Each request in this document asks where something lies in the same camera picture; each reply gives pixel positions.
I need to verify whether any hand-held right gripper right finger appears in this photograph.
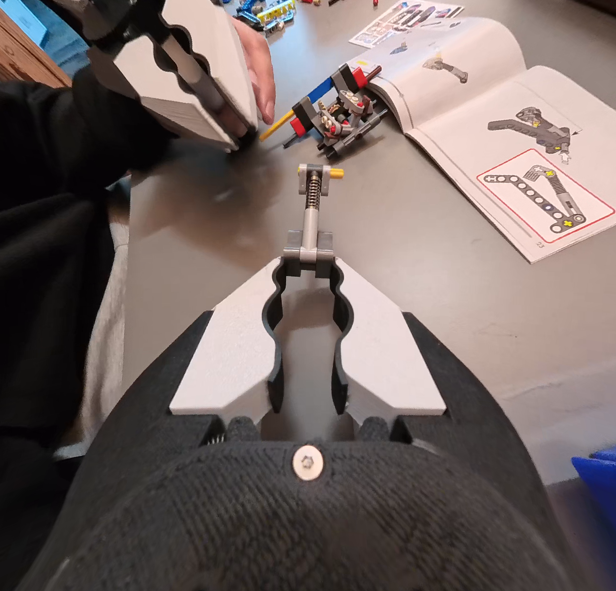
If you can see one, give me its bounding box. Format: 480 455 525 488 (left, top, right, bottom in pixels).
332 256 448 424

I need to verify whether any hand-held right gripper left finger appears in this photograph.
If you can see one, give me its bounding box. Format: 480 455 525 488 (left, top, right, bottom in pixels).
168 256 286 421

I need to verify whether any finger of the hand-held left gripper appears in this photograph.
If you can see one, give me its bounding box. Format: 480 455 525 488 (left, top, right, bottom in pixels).
160 0 261 142
88 34 242 152

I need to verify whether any grey lego shock absorber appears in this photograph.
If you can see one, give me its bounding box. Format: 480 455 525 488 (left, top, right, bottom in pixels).
283 163 345 280

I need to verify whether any person's left forearm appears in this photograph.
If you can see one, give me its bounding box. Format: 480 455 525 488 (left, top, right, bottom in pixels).
0 66 232 183

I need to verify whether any grey lego chassis assembly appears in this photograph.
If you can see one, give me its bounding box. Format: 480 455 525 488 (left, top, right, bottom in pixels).
259 63 387 162

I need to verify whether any person's left hand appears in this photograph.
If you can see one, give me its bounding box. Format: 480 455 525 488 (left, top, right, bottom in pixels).
232 16 277 126

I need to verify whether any light blue box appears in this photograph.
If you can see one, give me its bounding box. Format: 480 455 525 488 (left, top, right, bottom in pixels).
0 0 50 48

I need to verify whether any person's black clothing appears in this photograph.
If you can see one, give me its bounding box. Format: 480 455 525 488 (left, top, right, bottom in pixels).
0 182 118 591

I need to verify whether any sticker sheet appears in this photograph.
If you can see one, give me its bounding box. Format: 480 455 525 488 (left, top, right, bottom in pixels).
348 0 466 49

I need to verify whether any blue plastic bin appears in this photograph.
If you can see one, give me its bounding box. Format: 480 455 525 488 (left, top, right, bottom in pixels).
571 448 616 511

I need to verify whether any open instruction booklet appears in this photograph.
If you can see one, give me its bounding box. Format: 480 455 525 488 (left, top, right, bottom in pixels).
346 16 616 265

